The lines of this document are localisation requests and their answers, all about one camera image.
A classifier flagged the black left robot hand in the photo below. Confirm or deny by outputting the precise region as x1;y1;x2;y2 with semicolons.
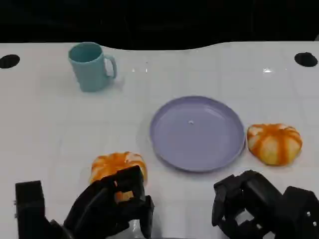
63;165;155;239

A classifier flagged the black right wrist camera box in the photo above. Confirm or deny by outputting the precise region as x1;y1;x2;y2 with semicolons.
279;186;319;239

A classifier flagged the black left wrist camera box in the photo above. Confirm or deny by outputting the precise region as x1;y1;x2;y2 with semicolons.
14;180;52;239

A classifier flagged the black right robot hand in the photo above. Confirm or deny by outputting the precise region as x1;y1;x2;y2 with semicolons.
211;170;290;239

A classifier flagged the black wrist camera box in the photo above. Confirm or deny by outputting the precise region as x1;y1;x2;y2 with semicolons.
14;180;52;239
279;186;319;239

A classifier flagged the orange white toy bread roll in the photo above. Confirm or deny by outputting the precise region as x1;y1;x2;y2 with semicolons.
246;122;304;166
89;151;149;203

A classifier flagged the lilac plate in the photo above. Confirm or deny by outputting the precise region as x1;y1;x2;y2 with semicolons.
149;95;246;173

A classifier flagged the pale green mug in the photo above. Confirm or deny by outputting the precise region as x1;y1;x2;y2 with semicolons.
68;41;118;93

